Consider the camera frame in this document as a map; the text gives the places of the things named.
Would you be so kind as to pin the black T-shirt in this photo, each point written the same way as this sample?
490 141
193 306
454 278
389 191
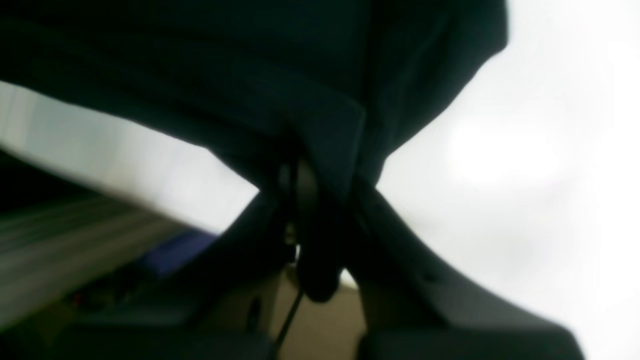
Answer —
262 83

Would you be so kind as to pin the aluminium table frame rail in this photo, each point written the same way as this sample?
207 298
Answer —
50 250

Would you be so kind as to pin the blue box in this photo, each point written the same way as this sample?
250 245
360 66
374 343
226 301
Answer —
166 258

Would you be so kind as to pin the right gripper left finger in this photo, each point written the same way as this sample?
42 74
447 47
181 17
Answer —
191 315

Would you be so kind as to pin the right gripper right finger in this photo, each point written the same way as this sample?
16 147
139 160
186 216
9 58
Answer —
418 307

